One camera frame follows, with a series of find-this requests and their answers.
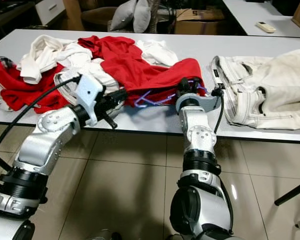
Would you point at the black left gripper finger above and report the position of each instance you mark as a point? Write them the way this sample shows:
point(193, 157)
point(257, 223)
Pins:
point(109, 121)
point(120, 94)

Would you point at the red cotton garment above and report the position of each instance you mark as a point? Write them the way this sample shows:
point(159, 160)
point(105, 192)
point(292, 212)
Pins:
point(30, 97)
point(135, 67)

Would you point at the cream denim trousers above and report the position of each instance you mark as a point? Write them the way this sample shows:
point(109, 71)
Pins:
point(270, 85)

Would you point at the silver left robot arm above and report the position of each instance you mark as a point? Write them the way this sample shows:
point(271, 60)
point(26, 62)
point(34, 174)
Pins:
point(50, 145)

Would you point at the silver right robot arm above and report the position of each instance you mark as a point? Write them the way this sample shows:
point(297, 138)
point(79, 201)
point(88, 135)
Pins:
point(200, 140)

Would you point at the white cotton shirt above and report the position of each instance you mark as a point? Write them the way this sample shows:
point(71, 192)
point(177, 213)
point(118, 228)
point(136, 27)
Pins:
point(157, 50)

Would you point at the brown cardboard box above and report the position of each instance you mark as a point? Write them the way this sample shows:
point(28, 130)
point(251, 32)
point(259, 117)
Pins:
point(200, 22)

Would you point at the beige remote control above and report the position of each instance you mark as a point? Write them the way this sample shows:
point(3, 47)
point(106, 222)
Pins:
point(265, 26)

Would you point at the grey robot left leg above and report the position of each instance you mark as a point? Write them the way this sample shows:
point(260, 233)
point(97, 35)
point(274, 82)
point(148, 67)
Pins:
point(106, 235)

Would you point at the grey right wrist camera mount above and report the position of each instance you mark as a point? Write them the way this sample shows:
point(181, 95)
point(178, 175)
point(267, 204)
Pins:
point(200, 102)

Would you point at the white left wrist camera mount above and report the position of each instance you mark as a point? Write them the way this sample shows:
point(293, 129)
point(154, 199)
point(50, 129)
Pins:
point(89, 95)

